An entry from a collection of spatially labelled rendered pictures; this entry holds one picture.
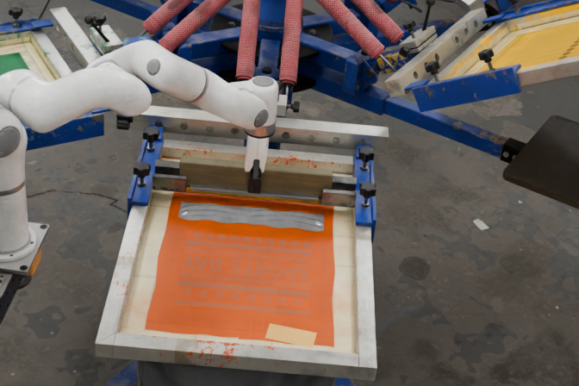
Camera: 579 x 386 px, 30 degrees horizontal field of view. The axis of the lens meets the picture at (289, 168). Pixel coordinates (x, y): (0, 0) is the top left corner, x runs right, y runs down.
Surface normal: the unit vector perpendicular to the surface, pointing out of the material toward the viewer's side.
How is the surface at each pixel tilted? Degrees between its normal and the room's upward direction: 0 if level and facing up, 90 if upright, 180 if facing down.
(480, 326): 0
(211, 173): 90
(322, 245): 0
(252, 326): 0
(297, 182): 90
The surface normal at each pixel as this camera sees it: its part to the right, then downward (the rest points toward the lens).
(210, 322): 0.08, -0.82
